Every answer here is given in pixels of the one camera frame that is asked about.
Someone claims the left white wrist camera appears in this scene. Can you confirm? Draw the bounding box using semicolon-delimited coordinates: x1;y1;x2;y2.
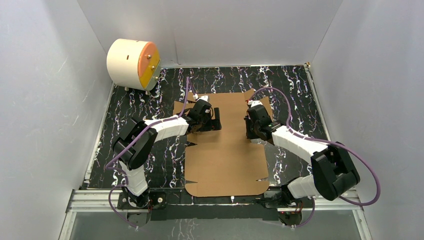
193;94;210;103

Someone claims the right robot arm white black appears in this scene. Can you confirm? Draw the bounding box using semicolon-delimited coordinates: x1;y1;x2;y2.
244;100;361;207

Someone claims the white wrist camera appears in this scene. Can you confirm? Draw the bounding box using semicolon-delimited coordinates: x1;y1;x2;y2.
247;100;263;108
193;94;210;103

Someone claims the brown cardboard box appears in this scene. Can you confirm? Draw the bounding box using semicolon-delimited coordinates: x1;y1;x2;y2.
184;89;270;197

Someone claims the white cylindrical drum orange face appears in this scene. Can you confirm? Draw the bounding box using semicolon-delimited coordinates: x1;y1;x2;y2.
106;38;161;92

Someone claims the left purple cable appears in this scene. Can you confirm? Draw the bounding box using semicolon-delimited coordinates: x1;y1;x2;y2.
105;76;200;229

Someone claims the aluminium frame rail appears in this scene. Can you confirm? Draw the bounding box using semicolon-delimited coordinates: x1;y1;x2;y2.
59;187;372;240

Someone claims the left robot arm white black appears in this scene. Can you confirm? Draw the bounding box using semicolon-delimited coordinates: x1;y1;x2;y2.
112;97;222;208

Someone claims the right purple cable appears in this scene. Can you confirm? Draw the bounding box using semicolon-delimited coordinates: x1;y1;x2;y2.
248;87;382;229

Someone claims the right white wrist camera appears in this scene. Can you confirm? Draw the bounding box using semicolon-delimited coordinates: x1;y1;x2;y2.
247;100;263;108

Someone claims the purple cable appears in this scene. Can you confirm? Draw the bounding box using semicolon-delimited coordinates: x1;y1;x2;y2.
248;87;382;229
105;76;200;229

